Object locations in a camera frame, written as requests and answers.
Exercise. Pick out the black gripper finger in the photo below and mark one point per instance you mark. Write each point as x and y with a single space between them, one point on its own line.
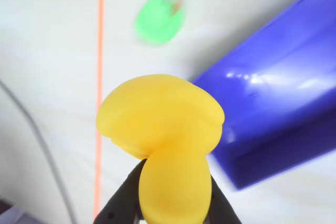
223 205
118 203

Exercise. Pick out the yellow rubber duck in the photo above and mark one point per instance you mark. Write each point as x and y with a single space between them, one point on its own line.
162 119

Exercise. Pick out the blue plastic box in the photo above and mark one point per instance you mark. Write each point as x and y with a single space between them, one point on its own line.
283 98

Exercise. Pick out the green rubber duck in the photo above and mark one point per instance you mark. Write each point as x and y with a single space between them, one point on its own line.
157 22

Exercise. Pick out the orange tape strip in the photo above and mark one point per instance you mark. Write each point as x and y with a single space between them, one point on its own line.
100 77

